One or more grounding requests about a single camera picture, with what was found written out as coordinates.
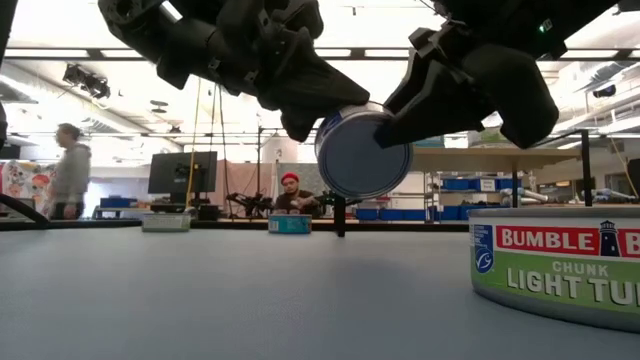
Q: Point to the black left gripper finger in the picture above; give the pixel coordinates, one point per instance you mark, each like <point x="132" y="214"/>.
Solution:
<point x="315" y="85"/>
<point x="300" y="125"/>

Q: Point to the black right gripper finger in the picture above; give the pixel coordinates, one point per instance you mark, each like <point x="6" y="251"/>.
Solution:
<point x="440" y="110"/>
<point x="410" y="85"/>

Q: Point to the dark blue label tuna can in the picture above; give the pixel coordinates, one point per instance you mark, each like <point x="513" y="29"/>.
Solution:
<point x="360" y="160"/>

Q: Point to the grey background robot arm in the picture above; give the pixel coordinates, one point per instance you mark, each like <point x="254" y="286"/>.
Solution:
<point x="612" y="194"/>
<point x="525" y="196"/>

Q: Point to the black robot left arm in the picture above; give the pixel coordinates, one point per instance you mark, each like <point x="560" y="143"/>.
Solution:
<point x="130" y="20"/>

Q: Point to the black bench robot arm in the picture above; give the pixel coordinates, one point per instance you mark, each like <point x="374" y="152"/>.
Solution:
<point x="252" y="202"/>
<point x="327" y="198"/>

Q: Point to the wooden shelf board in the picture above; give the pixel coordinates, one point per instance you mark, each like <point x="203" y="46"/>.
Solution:
<point x="500" y="160"/>

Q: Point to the white round column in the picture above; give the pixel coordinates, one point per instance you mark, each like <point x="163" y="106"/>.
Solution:
<point x="282" y="152"/>

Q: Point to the person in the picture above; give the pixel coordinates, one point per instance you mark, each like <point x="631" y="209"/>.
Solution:
<point x="70" y="175"/>
<point x="295" y="200"/>

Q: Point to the black ceiling fixture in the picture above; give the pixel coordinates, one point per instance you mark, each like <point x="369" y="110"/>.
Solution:
<point x="605" y="91"/>

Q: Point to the black computer monitor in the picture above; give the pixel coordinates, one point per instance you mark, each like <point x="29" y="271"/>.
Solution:
<point x="182" y="172"/>

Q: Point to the blue table mat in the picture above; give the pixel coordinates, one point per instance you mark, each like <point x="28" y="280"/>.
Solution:
<point x="300" y="300"/>

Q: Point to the colourful floral poster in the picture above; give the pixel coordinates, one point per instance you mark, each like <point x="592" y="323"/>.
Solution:
<point x="20" y="185"/>

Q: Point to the black metal frame stand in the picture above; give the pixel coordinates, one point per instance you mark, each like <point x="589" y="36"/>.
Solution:
<point x="258" y="170"/>

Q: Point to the black shelf left post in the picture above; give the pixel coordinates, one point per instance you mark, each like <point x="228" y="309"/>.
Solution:
<point x="340" y="220"/>

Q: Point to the black table frame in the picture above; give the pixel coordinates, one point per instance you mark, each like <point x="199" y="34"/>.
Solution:
<point x="100" y="225"/>

